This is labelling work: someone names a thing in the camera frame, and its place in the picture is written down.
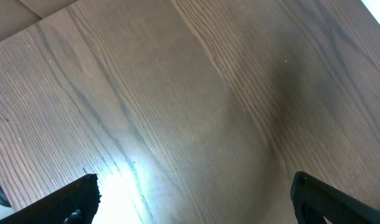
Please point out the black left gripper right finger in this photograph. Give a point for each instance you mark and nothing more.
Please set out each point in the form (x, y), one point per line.
(317, 202)

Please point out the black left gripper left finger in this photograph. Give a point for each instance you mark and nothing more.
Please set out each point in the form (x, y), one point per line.
(76, 202)

